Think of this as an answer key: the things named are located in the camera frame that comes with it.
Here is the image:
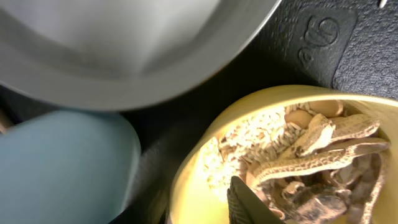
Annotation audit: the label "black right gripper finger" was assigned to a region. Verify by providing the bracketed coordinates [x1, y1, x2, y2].
[227, 176, 284, 224]

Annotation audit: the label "yellow bowl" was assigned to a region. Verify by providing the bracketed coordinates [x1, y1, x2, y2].
[170, 85, 397, 223]

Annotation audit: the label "food scraps and peanut shells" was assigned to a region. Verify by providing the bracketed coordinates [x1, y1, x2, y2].
[201, 100, 390, 223]

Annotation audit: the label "light blue cup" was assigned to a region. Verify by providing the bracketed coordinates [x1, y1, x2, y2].
[1, 110, 141, 223]

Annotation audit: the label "round black tray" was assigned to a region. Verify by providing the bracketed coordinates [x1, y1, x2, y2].
[1, 0, 397, 223]

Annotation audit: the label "grey plate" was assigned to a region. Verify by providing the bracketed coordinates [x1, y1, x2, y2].
[1, 0, 280, 111]

